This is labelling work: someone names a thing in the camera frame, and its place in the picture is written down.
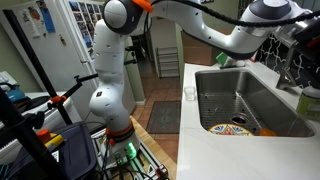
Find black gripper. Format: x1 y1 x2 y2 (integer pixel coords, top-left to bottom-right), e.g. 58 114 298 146
294 17 320 64

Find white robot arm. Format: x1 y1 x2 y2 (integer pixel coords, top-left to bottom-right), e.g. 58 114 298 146
89 0 319 156

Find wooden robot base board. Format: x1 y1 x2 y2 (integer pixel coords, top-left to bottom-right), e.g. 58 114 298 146
130 116 177 180

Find brushed steel faucet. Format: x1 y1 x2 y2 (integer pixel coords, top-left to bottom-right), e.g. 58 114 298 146
276 46 297 90

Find stainless steel sink basin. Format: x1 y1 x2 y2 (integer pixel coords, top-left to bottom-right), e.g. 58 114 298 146
195 70 314 137

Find orange object in sink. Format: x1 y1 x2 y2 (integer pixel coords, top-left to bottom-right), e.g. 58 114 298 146
259 128 277 136

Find large brown cardboard box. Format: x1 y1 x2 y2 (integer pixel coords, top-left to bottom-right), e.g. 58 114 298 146
181 32 220 66

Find colourful patterned plate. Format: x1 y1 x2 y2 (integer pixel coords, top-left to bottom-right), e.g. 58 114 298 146
209 124 253 136

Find clear plastic cup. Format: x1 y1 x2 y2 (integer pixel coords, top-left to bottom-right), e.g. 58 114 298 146
184 87 196 101

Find patterned floor mat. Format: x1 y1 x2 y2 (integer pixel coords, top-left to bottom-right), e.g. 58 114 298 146
146 101 181 134

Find white refrigerator with photos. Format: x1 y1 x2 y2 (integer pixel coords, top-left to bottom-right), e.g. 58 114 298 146
0 0 118 121

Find dark blue bin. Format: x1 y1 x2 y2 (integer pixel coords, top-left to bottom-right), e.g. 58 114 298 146
7 123 97 180

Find black tripod stand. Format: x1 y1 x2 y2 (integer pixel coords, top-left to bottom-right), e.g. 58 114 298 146
1 22 84 180

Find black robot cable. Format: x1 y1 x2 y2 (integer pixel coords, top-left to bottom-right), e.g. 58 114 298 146
146 0 320 28

